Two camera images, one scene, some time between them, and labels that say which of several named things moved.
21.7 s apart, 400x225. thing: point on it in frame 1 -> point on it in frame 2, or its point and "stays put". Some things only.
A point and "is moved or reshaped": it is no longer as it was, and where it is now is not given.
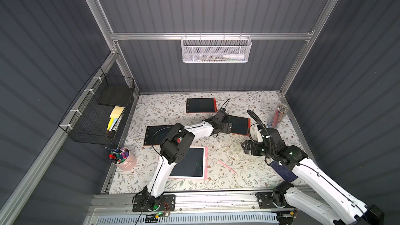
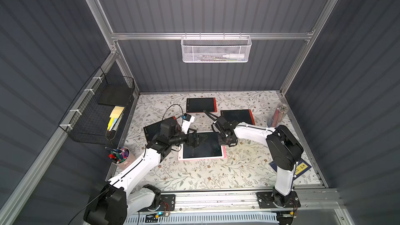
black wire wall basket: x=97 y=113 stays put
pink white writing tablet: x=194 y=166 -> x=210 y=148
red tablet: x=240 y=125 is moved or reshaped
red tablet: x=201 y=105 stays put
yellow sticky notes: x=116 y=112 stays put
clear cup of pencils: x=278 y=115 stays put
